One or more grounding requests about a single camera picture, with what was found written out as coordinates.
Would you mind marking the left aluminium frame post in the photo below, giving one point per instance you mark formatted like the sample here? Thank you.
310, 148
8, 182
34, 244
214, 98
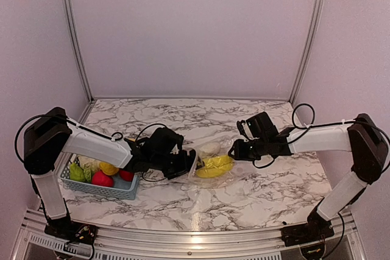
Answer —
69, 15

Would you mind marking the clear zip top bag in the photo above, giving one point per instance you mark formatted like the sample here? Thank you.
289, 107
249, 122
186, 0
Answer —
234, 175

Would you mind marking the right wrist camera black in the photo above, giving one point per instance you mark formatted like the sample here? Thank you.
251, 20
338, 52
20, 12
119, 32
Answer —
258, 126

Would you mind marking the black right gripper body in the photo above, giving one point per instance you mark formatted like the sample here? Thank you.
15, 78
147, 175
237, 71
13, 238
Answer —
255, 152

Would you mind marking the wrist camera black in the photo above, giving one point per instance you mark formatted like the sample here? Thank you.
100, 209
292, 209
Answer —
162, 142
258, 126

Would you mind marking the aluminium frame post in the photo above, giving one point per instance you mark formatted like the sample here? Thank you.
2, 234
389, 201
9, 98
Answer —
69, 15
306, 53

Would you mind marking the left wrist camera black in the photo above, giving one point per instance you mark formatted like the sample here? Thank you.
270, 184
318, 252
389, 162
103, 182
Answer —
162, 142

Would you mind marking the white green fake cabbage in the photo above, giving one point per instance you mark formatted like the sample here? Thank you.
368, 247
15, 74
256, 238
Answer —
89, 166

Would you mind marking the front aluminium rail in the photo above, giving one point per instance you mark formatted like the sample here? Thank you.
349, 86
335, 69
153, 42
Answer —
130, 243

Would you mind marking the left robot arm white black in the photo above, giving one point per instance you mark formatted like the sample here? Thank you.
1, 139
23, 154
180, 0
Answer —
42, 140

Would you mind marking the right aluminium frame post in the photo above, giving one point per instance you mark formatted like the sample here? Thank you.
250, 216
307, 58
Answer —
306, 53

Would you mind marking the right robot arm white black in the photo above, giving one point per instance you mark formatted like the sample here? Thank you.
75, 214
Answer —
359, 141

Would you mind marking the red fake apple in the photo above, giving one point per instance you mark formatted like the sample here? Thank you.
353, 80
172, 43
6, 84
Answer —
101, 179
126, 175

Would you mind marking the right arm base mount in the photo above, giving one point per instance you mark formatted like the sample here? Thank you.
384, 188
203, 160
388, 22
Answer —
315, 229

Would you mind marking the green fake pear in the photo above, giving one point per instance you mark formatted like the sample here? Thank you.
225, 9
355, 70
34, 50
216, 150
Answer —
76, 173

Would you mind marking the yellow fake banana bunch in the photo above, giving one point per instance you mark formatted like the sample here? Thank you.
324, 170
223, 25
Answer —
214, 166

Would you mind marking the white fake radish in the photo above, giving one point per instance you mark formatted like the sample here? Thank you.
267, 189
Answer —
210, 149

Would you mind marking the light blue plastic basket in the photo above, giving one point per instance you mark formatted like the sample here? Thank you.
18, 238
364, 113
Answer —
121, 190

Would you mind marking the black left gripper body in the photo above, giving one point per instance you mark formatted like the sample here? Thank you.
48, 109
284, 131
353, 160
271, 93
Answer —
171, 167

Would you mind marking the yellow fake bell pepper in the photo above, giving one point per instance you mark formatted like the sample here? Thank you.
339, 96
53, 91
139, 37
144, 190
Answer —
108, 168

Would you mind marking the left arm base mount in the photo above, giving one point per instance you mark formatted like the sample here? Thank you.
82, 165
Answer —
69, 230

